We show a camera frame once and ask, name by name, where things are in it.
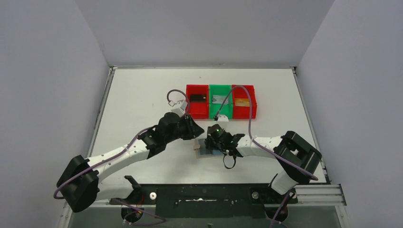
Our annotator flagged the beige card holder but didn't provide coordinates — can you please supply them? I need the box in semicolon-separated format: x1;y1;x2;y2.
193;138;222;159

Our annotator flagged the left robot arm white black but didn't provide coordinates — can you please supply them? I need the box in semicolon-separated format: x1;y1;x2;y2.
53;112;204;212

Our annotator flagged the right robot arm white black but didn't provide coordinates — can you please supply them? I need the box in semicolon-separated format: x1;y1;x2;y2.
204;124;322;203

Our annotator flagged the black card in bin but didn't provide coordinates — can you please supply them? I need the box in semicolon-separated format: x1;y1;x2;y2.
190;94;207;103

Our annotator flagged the silver card in bin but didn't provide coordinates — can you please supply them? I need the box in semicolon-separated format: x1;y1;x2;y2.
211;95;229;105

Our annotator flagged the gold card in bin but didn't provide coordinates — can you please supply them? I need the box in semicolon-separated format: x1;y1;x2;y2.
234;98;250;107

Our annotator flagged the right red bin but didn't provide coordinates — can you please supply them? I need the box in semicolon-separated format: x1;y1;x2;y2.
232;85;258;119

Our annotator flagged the red bin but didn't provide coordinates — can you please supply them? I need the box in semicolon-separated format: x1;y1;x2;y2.
232;85;258;119
186;84;209;119

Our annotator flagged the left red bin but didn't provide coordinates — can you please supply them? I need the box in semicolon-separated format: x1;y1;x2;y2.
186;84;209;119

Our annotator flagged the green bin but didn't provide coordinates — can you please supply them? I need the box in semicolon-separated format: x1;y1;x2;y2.
209;85;233;119

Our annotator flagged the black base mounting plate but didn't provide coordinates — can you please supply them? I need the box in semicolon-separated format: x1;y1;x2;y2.
109;183;298;222

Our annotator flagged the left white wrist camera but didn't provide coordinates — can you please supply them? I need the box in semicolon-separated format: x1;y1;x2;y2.
168;100;188;117

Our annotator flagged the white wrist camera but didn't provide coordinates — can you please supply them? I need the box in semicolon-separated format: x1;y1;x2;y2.
168;100;188;117
213;114;229;122

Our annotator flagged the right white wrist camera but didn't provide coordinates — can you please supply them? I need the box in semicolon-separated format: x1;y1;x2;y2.
213;114;229;122

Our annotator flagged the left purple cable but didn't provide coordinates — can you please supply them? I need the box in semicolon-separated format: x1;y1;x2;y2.
53;89;191;227

